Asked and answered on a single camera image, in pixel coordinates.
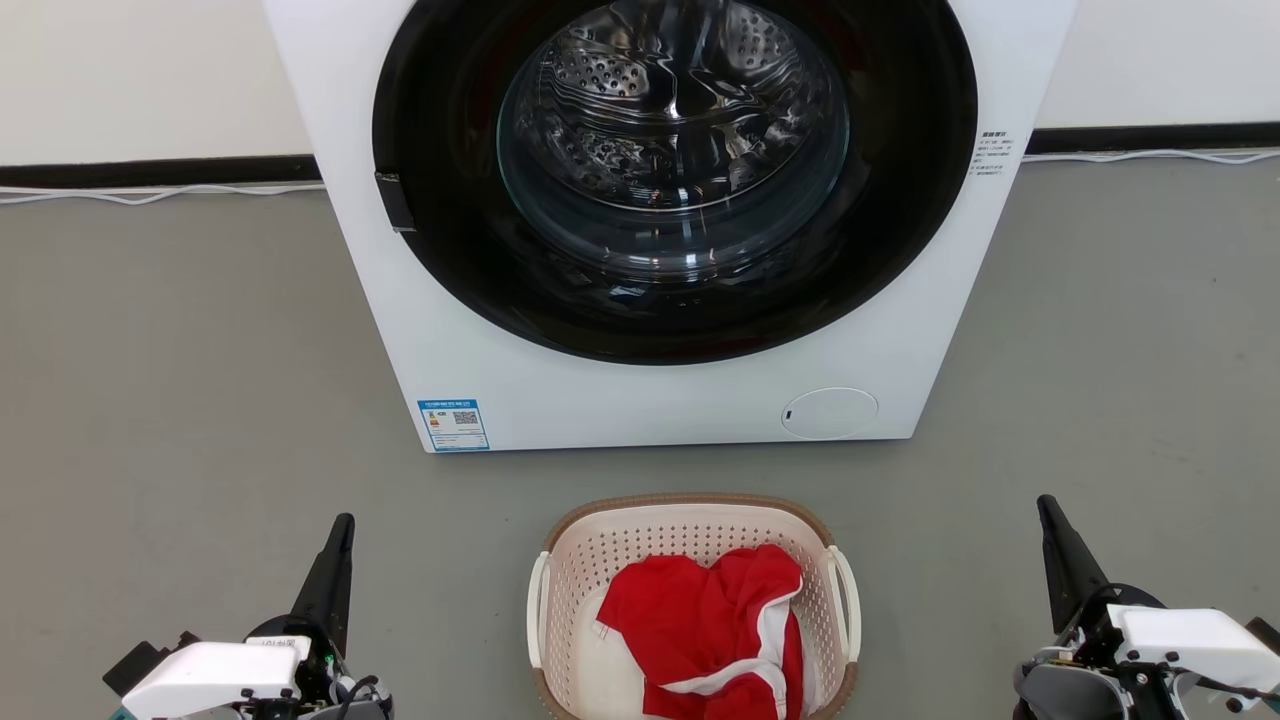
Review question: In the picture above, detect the white floor cable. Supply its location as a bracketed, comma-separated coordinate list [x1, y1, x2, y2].
[1022, 147, 1280, 167]
[0, 182, 327, 207]

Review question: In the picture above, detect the black printed text label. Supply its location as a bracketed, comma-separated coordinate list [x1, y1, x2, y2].
[972, 128, 1016, 179]

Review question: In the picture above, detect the red and white garment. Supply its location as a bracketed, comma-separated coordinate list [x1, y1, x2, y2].
[597, 544, 806, 720]

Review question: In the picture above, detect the black round glass washer door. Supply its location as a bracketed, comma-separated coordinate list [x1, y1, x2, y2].
[372, 0, 979, 366]

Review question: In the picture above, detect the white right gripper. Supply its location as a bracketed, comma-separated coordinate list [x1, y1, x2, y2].
[1036, 494, 1280, 720]

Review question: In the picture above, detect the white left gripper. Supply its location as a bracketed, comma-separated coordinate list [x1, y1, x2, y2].
[118, 513, 393, 720]

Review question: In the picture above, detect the white front-load washing machine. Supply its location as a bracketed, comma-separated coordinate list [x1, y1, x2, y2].
[262, 0, 1081, 454]

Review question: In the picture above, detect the stainless steel washer drum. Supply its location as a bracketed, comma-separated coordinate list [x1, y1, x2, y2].
[497, 0, 851, 216]

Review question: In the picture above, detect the blue energy label sticker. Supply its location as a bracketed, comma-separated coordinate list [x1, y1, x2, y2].
[417, 399, 491, 453]

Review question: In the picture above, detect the black door handle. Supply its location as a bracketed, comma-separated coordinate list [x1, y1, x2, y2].
[375, 172, 416, 233]

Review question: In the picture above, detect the beige perforated laundry basket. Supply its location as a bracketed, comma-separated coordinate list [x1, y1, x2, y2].
[526, 492, 863, 720]

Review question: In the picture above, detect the round white filter cover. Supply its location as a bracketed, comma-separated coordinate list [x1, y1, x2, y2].
[781, 387, 880, 441]

